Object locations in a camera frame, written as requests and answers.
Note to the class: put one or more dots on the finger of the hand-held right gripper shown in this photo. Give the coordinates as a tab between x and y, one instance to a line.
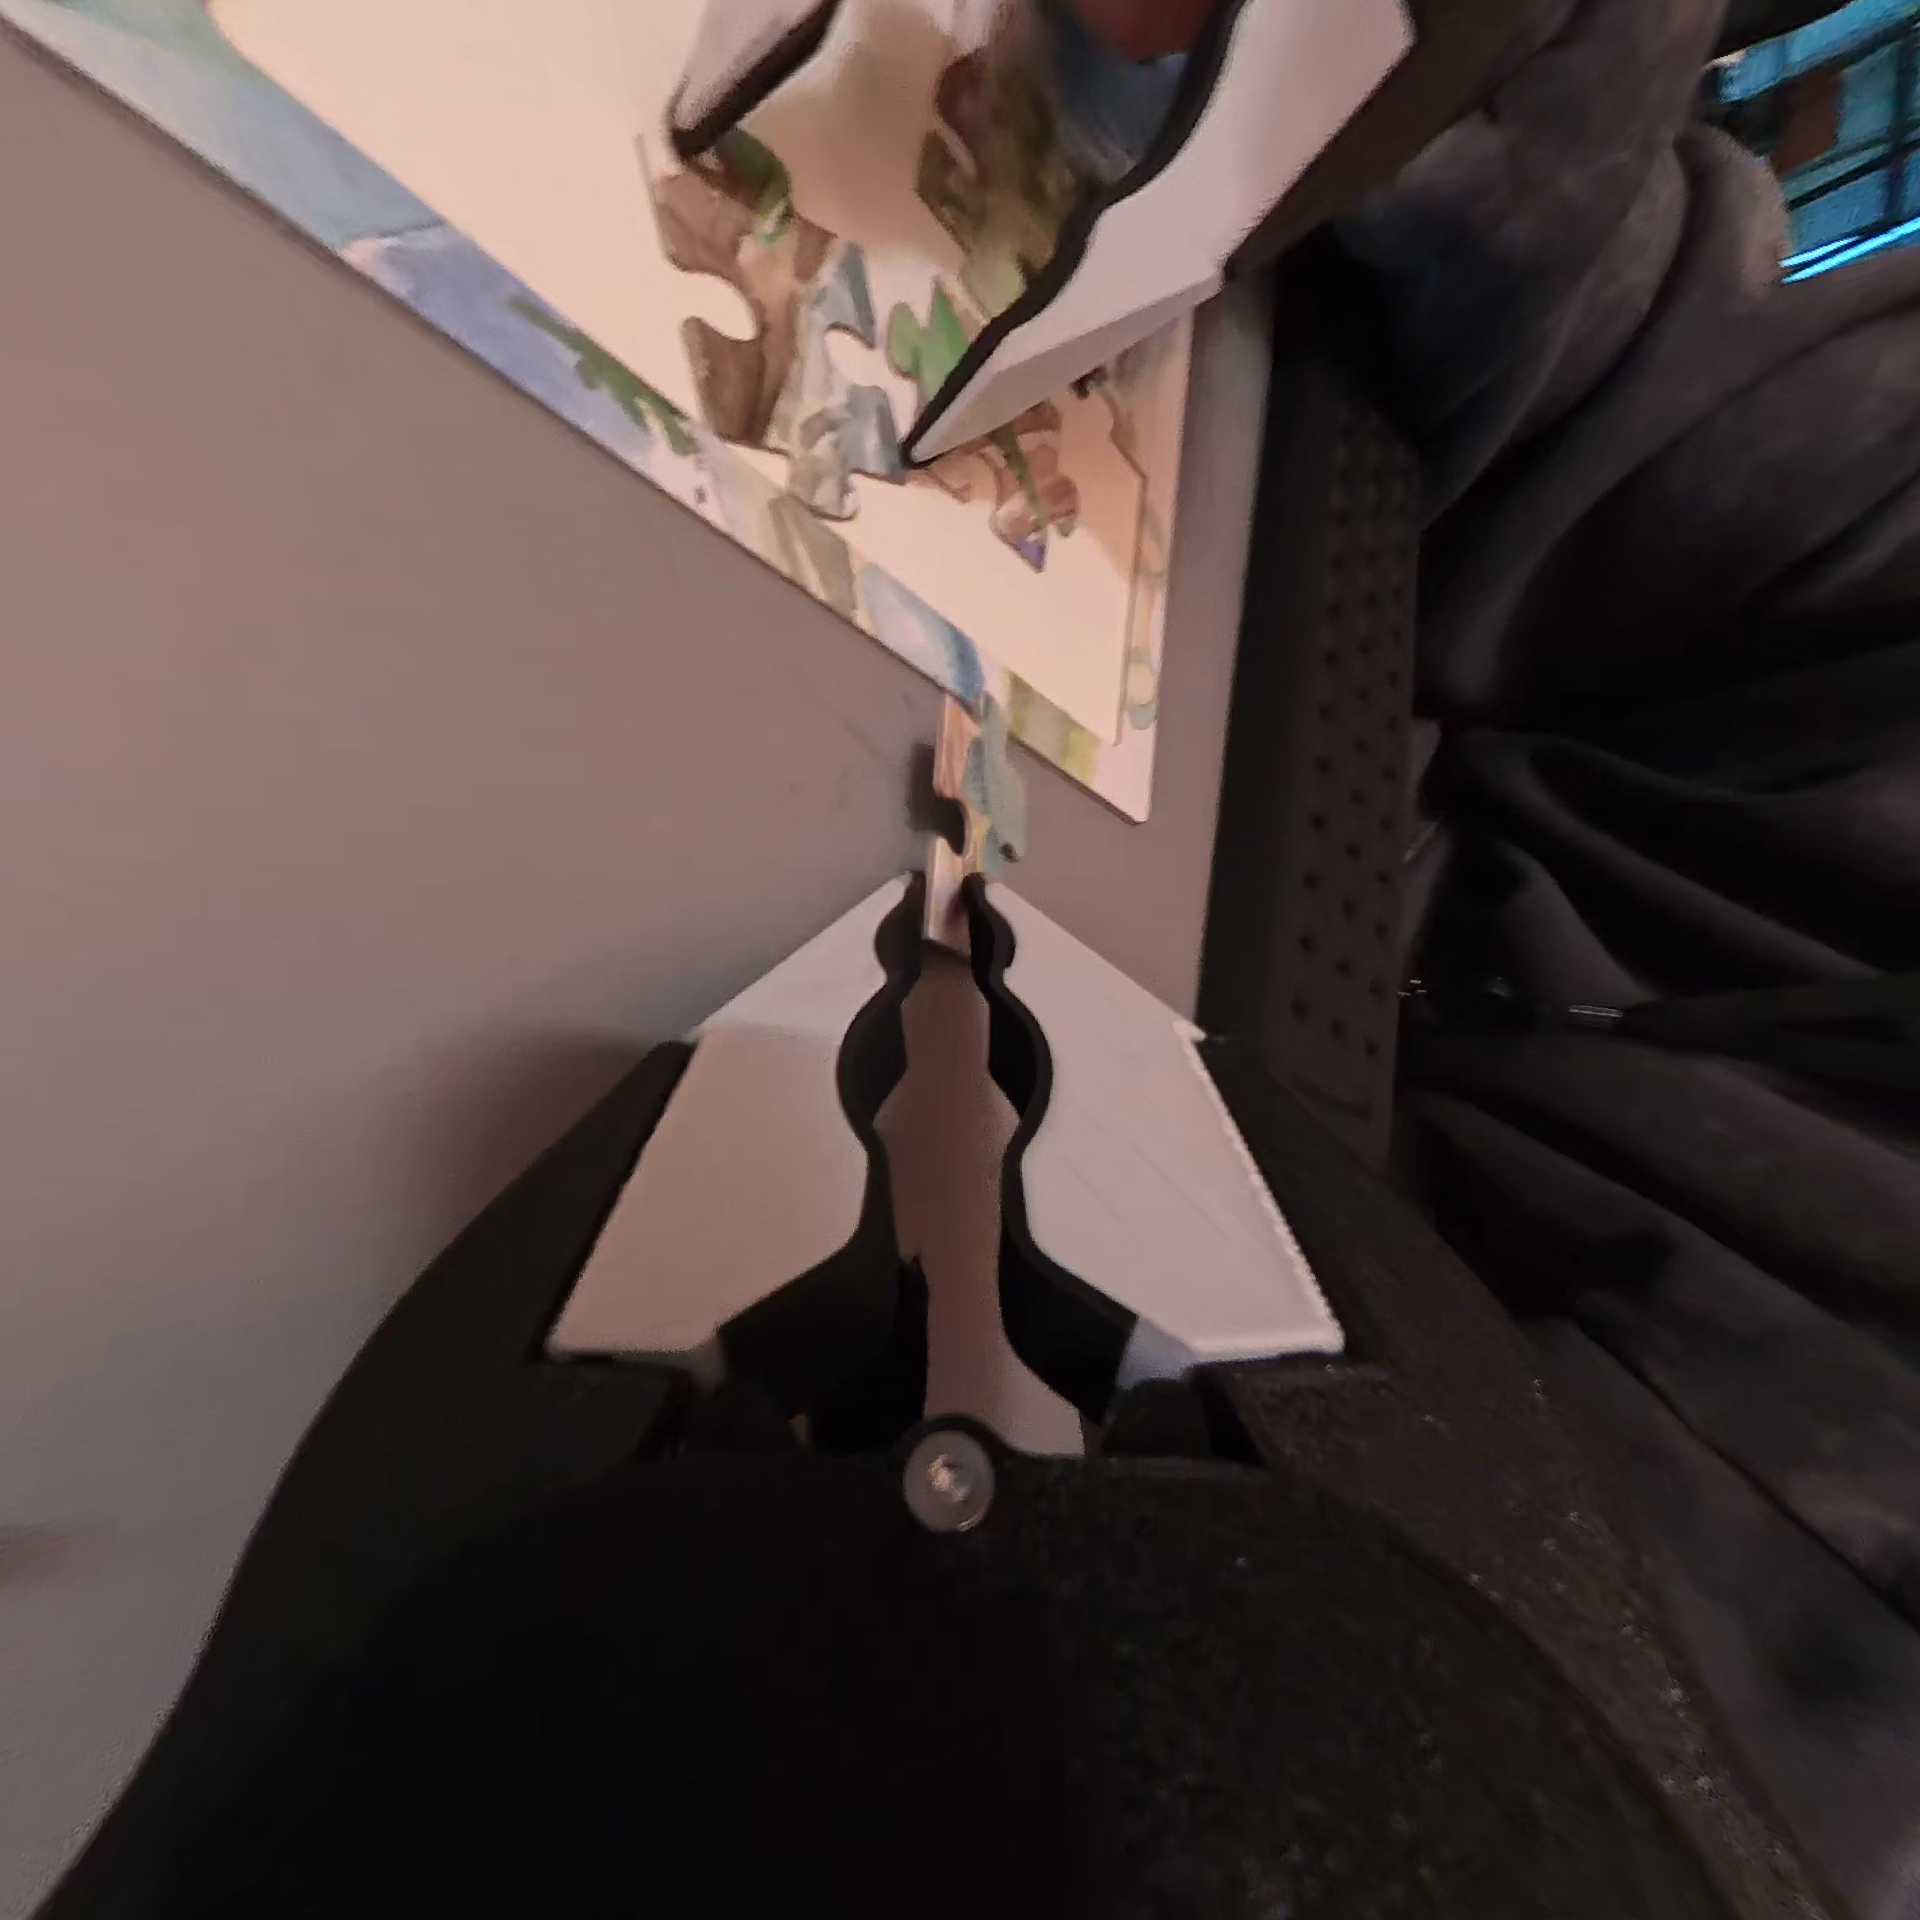
733	67
1201	196

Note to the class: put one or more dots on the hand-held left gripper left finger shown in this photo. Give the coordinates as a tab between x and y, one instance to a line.
720	1186

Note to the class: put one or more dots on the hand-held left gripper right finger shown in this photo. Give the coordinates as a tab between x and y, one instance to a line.
1171	1201

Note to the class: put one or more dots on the green grass puzzle piece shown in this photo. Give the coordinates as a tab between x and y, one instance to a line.
1003	166

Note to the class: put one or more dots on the dinosaur puzzle tray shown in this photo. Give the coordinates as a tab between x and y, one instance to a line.
524	119

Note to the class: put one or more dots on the person's right forearm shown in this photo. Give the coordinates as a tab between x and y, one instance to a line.
1576	300

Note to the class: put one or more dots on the grey desk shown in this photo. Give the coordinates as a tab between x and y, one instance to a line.
300	902

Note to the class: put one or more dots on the black dimpled surface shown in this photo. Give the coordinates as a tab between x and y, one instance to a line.
1320	751

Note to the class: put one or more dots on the person's grey sweater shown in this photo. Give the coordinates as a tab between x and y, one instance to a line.
1650	1126

